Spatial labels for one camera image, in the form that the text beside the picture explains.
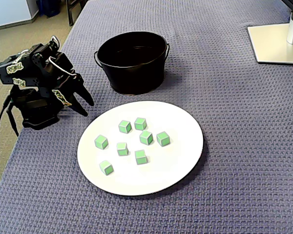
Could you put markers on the dark chair frame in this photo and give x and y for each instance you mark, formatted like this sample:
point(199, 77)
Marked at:
point(72, 12)

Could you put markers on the white monitor stand base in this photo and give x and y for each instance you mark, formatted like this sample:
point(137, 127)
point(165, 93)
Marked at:
point(271, 44)

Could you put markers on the white round plate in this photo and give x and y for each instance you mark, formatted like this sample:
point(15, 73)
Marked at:
point(173, 158)

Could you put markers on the green cube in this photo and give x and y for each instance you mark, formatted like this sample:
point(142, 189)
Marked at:
point(140, 157)
point(146, 137)
point(125, 127)
point(101, 142)
point(106, 168)
point(163, 139)
point(122, 149)
point(140, 124)

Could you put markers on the white wall panel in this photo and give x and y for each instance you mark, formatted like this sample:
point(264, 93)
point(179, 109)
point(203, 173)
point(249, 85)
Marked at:
point(7, 12)

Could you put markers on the black robot arm with stickers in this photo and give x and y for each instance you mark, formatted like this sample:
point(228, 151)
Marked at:
point(31, 114)

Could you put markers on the blue bin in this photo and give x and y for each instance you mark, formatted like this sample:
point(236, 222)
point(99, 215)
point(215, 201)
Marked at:
point(48, 7)

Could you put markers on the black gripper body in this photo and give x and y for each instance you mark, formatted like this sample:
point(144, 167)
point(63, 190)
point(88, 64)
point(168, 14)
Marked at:
point(69, 86)

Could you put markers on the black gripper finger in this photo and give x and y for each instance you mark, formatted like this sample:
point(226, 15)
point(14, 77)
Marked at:
point(78, 106)
point(84, 93)

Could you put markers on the blue-grey woven table cloth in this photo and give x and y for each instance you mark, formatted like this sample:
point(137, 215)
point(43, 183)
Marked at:
point(234, 146)

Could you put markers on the black metal bucket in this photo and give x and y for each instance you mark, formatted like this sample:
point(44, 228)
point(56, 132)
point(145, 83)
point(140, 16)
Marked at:
point(136, 78)

